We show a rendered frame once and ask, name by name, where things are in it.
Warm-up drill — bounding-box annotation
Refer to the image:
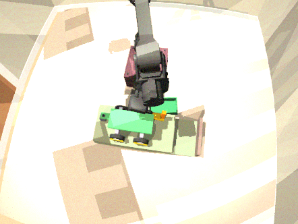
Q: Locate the green tray floor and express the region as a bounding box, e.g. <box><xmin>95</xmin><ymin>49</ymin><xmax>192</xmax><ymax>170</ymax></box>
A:
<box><xmin>150</xmin><ymin>99</ymin><xmax>177</xmax><ymax>113</ymax></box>

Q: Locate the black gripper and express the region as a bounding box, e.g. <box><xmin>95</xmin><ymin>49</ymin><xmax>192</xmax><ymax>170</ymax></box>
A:
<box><xmin>127</xmin><ymin>74</ymin><xmax>148</xmax><ymax>114</ymax></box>

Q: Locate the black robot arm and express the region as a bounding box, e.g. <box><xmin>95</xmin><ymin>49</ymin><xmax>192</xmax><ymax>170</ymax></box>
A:
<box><xmin>128</xmin><ymin>0</ymin><xmax>170</xmax><ymax>107</ymax></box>

